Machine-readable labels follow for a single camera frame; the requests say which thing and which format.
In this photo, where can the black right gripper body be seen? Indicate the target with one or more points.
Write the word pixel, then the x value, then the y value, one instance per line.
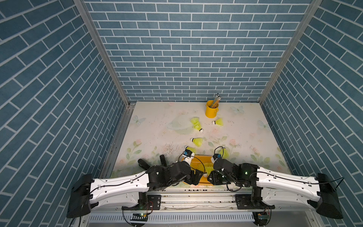
pixel 229 178

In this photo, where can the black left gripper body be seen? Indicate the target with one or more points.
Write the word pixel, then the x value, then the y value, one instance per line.
pixel 173 182

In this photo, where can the orange plastic storage box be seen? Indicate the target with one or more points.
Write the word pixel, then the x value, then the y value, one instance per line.
pixel 199 163

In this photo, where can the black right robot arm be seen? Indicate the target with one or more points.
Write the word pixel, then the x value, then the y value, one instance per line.
pixel 270 189

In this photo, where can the black robot base joint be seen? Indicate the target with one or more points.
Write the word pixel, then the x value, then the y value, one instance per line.
pixel 247 202

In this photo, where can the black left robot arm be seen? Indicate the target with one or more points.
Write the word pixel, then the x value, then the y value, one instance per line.
pixel 88 192

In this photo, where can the yellow-green shuttlecock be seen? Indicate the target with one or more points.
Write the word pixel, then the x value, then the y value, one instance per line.
pixel 224 152
pixel 191 149
pixel 208 170
pixel 197 141
pixel 196 124
pixel 218 122

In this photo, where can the black loose gripper finger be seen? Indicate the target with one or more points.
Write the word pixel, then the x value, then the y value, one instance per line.
pixel 163 160
pixel 143 164

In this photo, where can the black left base joint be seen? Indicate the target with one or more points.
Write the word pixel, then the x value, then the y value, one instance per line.
pixel 146 202

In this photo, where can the yellow pen holder cup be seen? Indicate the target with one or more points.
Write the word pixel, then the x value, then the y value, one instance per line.
pixel 211 109

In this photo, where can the pencils in cup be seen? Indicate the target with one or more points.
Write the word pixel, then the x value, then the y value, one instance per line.
pixel 215 101

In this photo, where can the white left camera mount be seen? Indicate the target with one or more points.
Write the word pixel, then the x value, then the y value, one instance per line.
pixel 188 156

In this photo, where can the aluminium table edge rail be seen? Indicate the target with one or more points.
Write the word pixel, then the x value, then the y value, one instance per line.
pixel 116 144

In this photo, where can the aluminium right corner post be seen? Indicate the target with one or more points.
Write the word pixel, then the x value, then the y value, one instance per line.
pixel 308 15

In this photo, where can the aluminium corner frame post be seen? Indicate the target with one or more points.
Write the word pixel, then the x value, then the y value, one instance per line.
pixel 85 15

